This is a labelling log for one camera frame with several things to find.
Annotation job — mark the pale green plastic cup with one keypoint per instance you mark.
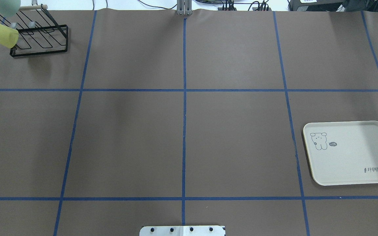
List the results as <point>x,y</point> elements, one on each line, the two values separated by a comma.
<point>9,8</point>

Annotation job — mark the white rabbit serving tray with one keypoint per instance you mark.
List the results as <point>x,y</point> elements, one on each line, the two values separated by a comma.
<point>342,153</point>

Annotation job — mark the yellow plastic cup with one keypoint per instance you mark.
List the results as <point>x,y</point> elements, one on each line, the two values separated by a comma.
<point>8,36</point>

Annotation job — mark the small black computer box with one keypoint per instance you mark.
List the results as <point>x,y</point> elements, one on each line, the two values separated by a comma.
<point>314,5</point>

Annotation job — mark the aluminium frame post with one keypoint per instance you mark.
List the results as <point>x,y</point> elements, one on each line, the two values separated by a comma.
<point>184,7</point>

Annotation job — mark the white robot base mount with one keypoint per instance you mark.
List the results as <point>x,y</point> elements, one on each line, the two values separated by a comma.
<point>199,230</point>

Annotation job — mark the black wire cup rack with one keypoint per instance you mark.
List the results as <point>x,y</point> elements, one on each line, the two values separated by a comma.
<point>39,33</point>

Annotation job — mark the wooden rack handle dowel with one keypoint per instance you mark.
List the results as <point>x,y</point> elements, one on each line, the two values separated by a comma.
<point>34,7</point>

